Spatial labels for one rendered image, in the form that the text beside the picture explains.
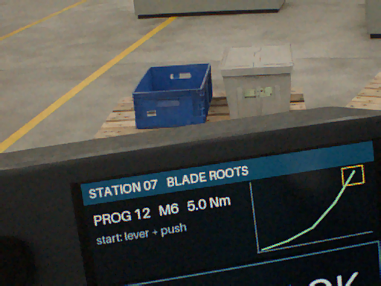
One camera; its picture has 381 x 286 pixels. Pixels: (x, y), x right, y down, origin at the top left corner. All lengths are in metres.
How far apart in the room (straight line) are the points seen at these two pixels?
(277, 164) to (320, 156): 0.02
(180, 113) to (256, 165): 3.44
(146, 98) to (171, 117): 0.17
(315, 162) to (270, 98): 3.38
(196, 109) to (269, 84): 0.43
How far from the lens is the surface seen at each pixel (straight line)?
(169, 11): 8.34
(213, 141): 0.36
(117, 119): 4.11
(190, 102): 3.77
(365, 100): 4.14
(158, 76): 4.35
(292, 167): 0.37
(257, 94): 3.74
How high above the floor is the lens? 1.38
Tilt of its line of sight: 23 degrees down
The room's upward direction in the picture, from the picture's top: 5 degrees counter-clockwise
